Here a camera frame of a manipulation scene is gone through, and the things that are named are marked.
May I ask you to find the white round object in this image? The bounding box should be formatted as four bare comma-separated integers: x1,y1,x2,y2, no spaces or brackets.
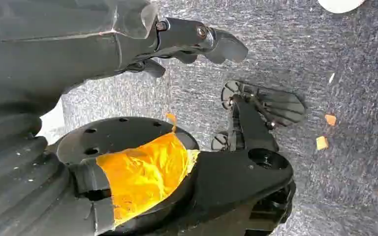
317,0,366,14

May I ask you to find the black robot leg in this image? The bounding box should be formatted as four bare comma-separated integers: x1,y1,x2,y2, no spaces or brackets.
189,94,297,236

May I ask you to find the black ribbed robot foot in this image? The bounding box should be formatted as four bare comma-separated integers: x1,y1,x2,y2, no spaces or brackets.
220,80,307,128

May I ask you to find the black round perforated plate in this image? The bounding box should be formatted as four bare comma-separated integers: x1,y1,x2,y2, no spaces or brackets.
54,117,200,167

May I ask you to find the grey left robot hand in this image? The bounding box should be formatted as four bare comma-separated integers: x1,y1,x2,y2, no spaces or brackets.
0,0,249,236

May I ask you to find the ribbed grey left arm sleeve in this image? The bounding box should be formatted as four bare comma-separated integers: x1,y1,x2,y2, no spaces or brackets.
0,112,95,236

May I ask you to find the yellow tape scrap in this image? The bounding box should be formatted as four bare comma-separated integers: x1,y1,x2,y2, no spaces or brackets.
315,136,329,151

